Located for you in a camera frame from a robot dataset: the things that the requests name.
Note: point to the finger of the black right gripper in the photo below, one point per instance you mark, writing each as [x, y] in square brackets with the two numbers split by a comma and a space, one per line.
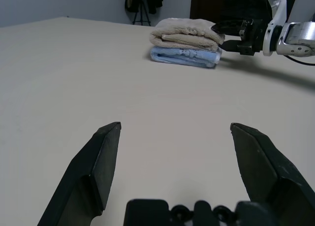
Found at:
[229, 27]
[230, 45]

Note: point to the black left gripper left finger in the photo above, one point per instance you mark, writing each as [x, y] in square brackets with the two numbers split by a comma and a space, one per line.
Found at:
[98, 167]

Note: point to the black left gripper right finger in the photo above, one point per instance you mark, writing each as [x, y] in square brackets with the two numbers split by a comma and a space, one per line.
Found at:
[265, 167]

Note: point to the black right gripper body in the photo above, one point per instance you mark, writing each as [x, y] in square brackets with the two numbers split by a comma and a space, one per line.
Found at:
[252, 39]

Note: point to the beige towel with white trim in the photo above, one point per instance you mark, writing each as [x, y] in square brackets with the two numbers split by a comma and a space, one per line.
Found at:
[182, 31]

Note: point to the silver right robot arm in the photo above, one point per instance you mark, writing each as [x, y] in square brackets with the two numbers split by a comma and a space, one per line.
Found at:
[299, 39]

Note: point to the folded blue towel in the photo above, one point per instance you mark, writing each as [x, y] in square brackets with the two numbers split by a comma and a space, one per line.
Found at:
[182, 57]

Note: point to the black tripod stand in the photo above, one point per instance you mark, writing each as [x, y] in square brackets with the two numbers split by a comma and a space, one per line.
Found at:
[142, 16]

